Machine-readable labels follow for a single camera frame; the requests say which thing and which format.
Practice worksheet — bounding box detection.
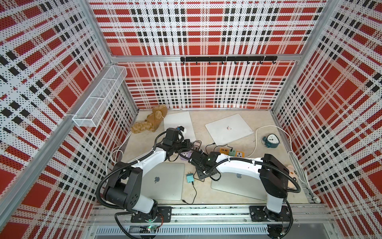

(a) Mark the white laptop back right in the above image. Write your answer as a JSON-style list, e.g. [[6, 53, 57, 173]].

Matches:
[[205, 114, 254, 145]]

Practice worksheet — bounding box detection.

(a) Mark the black hook rail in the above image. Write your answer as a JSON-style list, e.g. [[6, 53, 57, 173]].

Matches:
[[180, 56, 278, 63]]

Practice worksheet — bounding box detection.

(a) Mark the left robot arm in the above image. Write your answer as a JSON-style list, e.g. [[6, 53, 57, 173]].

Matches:
[[95, 126, 192, 214]]

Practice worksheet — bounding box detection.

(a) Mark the white cable of purple strip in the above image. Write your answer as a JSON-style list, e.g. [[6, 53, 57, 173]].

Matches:
[[105, 131, 156, 180]]

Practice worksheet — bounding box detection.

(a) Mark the purple power strip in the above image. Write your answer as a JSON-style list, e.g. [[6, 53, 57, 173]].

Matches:
[[180, 151, 193, 161]]

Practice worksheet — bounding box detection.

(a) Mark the orange power strip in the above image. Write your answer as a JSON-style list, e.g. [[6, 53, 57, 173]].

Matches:
[[219, 148, 245, 157]]

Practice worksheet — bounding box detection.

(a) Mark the teal charger adapter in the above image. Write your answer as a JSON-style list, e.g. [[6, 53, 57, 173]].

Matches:
[[186, 173, 194, 184]]

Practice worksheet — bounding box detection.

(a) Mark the white laptop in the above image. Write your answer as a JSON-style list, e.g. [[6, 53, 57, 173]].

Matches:
[[164, 112, 197, 142], [205, 114, 254, 145]]

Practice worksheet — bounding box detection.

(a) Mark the teal alarm clock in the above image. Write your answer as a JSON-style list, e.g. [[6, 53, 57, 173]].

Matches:
[[262, 134, 280, 148]]

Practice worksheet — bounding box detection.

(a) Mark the black cable of teal charger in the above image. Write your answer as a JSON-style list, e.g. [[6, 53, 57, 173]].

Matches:
[[181, 179, 201, 205]]

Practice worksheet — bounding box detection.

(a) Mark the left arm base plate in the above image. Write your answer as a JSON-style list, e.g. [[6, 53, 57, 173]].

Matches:
[[130, 206, 173, 223]]

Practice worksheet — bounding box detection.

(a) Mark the green charger adapter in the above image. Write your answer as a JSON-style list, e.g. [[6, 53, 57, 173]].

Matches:
[[228, 150, 236, 157]]

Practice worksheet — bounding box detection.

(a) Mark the silver laptop front right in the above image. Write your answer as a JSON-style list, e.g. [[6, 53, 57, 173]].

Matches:
[[211, 173, 267, 201]]

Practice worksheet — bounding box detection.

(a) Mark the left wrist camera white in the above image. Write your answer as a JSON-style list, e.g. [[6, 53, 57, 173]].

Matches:
[[176, 126, 187, 135]]

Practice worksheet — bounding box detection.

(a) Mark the pink plush doll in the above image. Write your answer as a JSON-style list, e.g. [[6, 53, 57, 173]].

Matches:
[[286, 165, 298, 190]]

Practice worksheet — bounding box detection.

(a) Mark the white cable of orange strip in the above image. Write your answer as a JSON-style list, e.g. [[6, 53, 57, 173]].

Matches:
[[244, 124, 322, 204]]

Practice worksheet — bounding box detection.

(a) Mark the brown teddy bear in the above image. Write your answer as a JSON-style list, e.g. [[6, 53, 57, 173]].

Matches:
[[131, 105, 168, 134]]

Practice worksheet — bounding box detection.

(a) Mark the white wire basket shelf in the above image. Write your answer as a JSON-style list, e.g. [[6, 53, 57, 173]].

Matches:
[[73, 65, 127, 127]]

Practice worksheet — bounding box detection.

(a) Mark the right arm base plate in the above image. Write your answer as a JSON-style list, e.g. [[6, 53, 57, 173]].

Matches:
[[249, 205, 292, 222]]

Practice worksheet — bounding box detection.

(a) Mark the silver laptop front left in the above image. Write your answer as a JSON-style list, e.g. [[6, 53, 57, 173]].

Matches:
[[141, 163, 185, 201]]

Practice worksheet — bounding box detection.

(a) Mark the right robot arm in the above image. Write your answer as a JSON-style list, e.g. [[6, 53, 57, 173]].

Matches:
[[185, 151, 301, 214]]

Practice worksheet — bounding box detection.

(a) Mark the silver laptop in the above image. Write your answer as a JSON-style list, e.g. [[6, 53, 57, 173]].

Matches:
[[141, 163, 185, 201], [211, 173, 267, 201]]

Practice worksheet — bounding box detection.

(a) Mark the white laptop back left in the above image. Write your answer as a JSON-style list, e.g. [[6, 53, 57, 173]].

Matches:
[[164, 112, 197, 142]]

